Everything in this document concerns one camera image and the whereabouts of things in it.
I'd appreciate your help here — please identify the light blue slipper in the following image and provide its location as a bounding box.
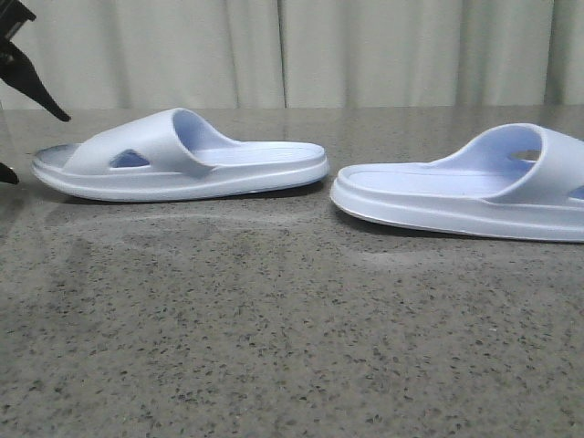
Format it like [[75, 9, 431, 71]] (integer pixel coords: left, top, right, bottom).
[[330, 123, 583, 242], [32, 109, 329, 202]]

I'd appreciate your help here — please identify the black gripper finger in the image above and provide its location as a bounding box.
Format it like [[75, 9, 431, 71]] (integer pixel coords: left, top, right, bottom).
[[0, 163, 19, 184]]

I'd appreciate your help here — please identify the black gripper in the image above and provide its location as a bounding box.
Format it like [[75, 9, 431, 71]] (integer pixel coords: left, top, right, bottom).
[[0, 0, 70, 122]]

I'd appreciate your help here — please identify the grey-green pleated curtain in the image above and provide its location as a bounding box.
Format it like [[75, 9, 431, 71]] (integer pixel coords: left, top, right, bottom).
[[15, 1, 583, 110]]

